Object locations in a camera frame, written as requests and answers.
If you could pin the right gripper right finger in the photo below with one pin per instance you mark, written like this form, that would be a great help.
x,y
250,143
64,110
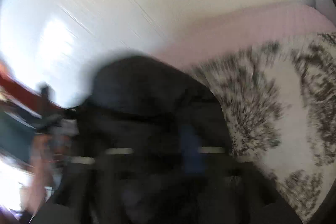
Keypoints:
x,y
228,191

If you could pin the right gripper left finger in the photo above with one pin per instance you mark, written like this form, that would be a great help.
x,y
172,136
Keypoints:
x,y
89,192

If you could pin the black puffer jacket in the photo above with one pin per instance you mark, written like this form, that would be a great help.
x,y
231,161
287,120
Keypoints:
x,y
136,109

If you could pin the person's hand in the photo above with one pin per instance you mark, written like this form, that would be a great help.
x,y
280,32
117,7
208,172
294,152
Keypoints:
x,y
44,157

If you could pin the grey black patterned blanket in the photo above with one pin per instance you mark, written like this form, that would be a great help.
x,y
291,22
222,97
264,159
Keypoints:
x,y
278,99

